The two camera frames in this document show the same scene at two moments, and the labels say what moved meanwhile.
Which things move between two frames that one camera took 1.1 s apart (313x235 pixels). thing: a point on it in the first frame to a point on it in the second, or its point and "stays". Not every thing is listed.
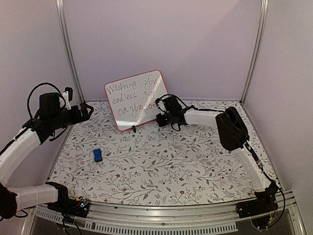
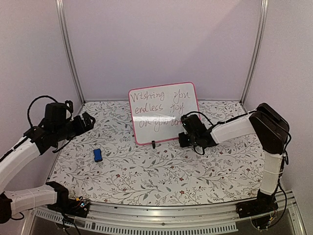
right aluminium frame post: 259,45 stays
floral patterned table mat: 151,164 stays
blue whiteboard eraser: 98,155 stays
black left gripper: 78,118 to 81,128
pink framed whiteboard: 133,98 to 156,110
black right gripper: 160,123 to 183,142
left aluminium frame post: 61,20 stays
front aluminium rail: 175,218 stays
